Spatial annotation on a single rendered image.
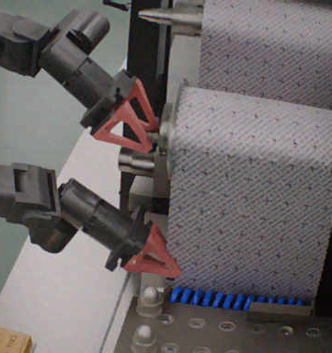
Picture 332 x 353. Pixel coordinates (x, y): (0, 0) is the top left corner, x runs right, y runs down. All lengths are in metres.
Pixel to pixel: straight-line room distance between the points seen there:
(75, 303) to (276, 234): 0.40
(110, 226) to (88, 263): 0.34
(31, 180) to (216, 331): 0.33
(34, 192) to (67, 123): 2.84
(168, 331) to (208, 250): 0.14
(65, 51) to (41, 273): 0.48
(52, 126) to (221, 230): 2.81
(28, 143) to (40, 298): 2.43
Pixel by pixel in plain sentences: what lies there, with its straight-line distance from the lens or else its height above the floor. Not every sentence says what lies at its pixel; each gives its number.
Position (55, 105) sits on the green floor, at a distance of 4.27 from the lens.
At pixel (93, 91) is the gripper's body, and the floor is 1.31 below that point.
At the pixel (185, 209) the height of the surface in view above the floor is 1.17.
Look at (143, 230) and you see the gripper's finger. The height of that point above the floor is 1.13.
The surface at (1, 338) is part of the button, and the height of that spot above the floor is 0.92.
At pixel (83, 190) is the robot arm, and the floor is 1.17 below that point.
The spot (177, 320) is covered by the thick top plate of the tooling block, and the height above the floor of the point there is 1.03.
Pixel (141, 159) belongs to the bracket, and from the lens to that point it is 1.36.
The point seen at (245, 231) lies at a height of 1.14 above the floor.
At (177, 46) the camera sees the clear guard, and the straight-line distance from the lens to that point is 2.31.
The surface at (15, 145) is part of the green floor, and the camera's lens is 3.92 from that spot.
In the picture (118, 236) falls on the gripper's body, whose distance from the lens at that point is 1.30.
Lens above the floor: 1.84
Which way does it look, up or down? 30 degrees down
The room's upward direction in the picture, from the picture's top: 4 degrees clockwise
